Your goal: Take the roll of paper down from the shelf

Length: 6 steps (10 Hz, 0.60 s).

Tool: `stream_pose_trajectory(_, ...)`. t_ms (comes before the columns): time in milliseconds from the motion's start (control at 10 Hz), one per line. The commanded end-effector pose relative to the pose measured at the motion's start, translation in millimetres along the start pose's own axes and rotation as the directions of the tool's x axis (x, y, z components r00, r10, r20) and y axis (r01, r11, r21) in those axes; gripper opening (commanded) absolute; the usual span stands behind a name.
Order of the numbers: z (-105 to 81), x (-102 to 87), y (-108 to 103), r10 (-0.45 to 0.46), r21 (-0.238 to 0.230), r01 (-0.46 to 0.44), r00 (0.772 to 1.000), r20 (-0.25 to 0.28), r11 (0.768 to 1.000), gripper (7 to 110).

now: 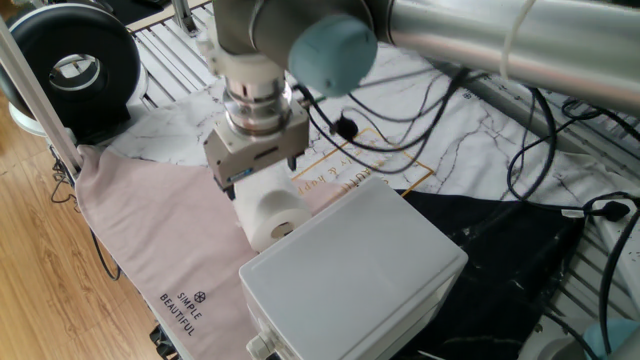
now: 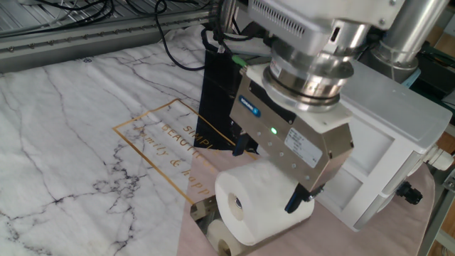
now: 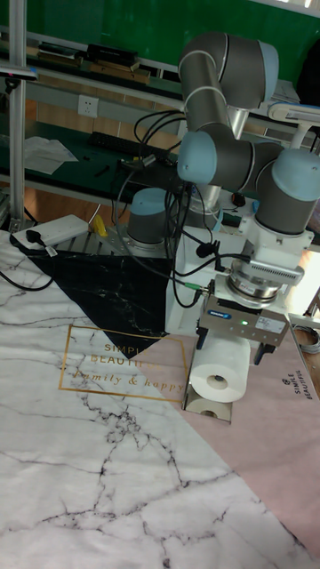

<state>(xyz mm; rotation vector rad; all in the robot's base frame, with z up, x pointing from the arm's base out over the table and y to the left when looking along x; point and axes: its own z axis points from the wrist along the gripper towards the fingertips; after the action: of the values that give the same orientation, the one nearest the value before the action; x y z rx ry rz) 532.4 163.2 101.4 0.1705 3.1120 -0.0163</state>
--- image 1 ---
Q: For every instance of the silver Schunk gripper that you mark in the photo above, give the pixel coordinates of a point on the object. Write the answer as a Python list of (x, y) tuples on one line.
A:
[(250, 162)]

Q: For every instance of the white toilet paper roll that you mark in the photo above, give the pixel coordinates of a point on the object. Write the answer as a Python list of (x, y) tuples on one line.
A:
[(265, 210)]

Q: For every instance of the silver grey UR5 robot arm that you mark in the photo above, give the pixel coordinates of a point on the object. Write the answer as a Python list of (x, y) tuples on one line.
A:
[(500, 45)]

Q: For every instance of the polished steel paper holder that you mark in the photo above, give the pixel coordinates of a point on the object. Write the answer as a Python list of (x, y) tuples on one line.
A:
[(286, 230)]

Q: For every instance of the white gripper adapter plate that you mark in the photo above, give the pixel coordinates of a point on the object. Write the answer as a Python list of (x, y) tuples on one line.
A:
[(215, 137)]

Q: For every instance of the silver force torque sensor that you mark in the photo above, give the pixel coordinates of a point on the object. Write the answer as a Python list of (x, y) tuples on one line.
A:
[(257, 112)]

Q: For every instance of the marble print tablecloth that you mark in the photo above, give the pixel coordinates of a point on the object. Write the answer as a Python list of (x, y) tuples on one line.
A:
[(165, 235)]

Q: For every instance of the white plastic junction box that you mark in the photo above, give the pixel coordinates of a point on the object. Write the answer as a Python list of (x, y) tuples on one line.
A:
[(350, 270)]

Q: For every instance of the black table foot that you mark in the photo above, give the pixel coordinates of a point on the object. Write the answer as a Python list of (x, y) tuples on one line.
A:
[(162, 345)]

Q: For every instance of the white printed camera mount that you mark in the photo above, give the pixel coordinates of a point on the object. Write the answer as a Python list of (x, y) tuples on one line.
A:
[(240, 67)]

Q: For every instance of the silver metal bracket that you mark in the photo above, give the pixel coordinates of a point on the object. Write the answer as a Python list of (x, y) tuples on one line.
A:
[(185, 17)]

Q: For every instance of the aluminium frame post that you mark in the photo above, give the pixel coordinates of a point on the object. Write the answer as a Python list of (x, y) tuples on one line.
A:
[(45, 115)]

